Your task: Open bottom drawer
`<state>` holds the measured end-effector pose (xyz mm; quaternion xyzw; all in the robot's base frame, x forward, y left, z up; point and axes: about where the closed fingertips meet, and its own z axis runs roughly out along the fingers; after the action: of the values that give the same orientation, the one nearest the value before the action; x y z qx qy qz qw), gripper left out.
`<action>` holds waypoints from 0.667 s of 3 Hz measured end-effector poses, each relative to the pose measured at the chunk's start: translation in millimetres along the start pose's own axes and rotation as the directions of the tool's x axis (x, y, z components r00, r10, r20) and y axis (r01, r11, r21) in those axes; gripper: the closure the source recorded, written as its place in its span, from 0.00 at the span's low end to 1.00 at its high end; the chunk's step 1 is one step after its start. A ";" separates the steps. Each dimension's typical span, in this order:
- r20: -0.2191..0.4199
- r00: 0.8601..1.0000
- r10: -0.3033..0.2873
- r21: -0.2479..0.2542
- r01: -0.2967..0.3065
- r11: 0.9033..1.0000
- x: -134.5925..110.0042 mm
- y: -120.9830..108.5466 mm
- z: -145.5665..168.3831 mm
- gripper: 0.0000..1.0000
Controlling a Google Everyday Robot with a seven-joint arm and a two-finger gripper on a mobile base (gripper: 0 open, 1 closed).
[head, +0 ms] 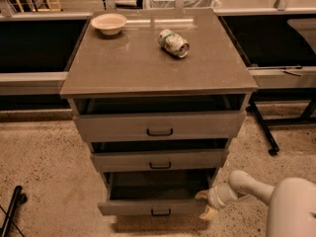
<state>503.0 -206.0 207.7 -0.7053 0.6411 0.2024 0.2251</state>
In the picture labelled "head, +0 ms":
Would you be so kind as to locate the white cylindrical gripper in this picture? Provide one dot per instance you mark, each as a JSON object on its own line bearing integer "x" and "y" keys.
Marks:
{"x": 213, "y": 197}

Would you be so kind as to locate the grey bottom drawer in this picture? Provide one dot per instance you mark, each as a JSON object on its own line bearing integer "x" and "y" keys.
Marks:
{"x": 155, "y": 193}

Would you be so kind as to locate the grey drawer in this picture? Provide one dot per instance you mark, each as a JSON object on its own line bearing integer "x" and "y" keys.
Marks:
{"x": 155, "y": 193}
{"x": 173, "y": 126}
{"x": 160, "y": 160}

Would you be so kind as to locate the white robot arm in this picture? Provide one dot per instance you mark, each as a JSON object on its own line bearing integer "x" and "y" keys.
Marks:
{"x": 291, "y": 202}

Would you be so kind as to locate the grey middle drawer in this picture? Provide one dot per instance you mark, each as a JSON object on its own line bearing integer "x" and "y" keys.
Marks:
{"x": 160, "y": 160}

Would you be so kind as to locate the grey top drawer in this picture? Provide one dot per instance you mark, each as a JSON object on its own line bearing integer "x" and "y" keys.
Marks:
{"x": 173, "y": 126}

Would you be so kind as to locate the grey drawer cabinet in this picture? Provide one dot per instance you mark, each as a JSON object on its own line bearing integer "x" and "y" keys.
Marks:
{"x": 132, "y": 75}

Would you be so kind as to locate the black metal stand leg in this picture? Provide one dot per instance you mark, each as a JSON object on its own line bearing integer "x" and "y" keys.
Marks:
{"x": 305, "y": 118}

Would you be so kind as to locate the crushed green white can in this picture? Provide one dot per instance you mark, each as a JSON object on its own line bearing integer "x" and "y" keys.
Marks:
{"x": 173, "y": 43}

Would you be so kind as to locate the black tripod leg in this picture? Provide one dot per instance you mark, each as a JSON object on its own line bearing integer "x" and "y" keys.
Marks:
{"x": 18, "y": 198}

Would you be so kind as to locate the white paper bowl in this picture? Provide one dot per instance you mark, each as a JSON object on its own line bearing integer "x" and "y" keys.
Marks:
{"x": 109, "y": 24}

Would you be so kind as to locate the white wire basket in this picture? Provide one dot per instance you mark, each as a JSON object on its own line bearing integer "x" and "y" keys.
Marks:
{"x": 188, "y": 4}

